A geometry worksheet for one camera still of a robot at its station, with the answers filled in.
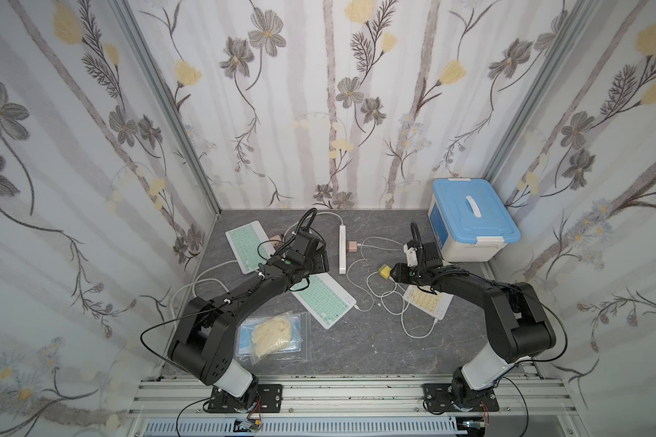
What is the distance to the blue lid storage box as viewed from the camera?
0.93 metres

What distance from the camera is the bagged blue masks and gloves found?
0.82 m

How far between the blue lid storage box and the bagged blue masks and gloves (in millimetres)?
610
